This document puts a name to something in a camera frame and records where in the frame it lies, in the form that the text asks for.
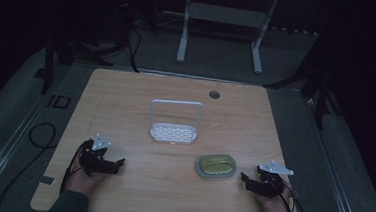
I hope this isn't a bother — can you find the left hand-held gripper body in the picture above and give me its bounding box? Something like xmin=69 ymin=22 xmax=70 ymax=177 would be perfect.
xmin=77 ymin=132 xmax=122 ymax=179

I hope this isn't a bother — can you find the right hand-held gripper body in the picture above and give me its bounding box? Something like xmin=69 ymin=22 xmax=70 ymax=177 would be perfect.
xmin=253 ymin=159 xmax=295 ymax=200

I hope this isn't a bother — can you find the person's right hand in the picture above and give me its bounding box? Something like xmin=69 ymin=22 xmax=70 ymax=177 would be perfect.
xmin=262 ymin=177 xmax=298 ymax=212

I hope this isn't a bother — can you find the person's left hand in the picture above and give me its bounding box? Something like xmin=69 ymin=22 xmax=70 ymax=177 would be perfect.
xmin=64 ymin=151 xmax=107 ymax=198

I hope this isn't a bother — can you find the grey soap dish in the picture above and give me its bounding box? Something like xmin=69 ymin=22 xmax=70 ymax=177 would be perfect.
xmin=194 ymin=152 xmax=239 ymax=182

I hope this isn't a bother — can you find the black metal stand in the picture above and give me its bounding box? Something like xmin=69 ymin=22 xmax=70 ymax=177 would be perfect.
xmin=260 ymin=34 xmax=344 ymax=132
xmin=39 ymin=30 xmax=117 ymax=101

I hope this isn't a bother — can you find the left hand-held gripper cable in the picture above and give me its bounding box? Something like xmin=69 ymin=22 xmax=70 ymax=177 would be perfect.
xmin=59 ymin=139 xmax=87 ymax=197

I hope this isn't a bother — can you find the hand-held gripper cable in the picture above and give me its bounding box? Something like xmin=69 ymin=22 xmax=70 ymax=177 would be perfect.
xmin=59 ymin=139 xmax=87 ymax=197
xmin=267 ymin=178 xmax=319 ymax=212

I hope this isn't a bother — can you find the right hand-held gripper cable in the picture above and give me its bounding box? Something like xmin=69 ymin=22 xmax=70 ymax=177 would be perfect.
xmin=267 ymin=178 xmax=319 ymax=212

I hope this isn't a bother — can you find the black floor cable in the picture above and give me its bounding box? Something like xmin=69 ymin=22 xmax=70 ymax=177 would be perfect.
xmin=0 ymin=118 xmax=59 ymax=212

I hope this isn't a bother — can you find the white soap rack with handle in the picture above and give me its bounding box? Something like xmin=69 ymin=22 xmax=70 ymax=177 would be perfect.
xmin=147 ymin=98 xmax=205 ymax=146

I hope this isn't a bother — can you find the black hanging cable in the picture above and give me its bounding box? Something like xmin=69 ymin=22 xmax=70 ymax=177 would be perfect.
xmin=123 ymin=25 xmax=144 ymax=74

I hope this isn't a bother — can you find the white metal table frame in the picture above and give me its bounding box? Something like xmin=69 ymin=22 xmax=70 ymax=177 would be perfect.
xmin=175 ymin=0 xmax=280 ymax=76

